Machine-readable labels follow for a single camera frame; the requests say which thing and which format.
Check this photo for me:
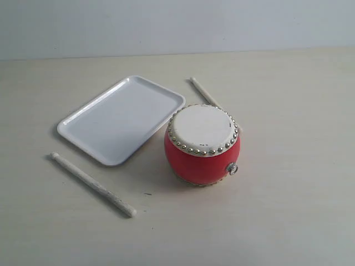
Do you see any white drumstick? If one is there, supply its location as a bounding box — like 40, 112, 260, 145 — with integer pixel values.
189, 77, 229, 115
49, 152, 137, 218

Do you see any small red drum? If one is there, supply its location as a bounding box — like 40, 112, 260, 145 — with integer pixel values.
164, 104, 241, 186

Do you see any white rectangular plastic tray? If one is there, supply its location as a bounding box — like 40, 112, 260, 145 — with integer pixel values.
57, 75, 186, 166

